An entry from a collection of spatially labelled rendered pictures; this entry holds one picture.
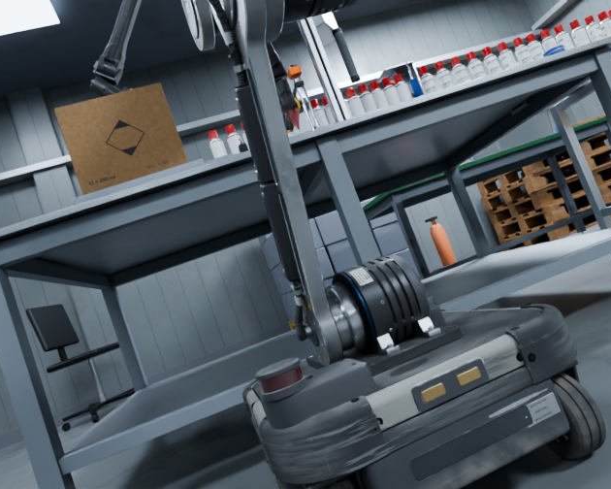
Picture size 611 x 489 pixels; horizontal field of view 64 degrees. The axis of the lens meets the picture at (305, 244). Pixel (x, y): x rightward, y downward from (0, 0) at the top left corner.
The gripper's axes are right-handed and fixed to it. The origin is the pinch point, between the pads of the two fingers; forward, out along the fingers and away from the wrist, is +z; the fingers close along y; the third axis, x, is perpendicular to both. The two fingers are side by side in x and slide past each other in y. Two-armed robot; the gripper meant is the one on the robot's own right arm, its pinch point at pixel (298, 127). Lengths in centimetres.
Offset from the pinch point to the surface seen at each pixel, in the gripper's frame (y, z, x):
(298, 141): 15, 21, 53
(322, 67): -10.3, -11.2, 23.1
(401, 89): -43.0, 0.4, 9.0
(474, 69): -76, 1, 9
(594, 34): -136, 1, 9
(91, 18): 81, -208, -215
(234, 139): 26.9, 0.0, 8.7
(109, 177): 68, 13, 49
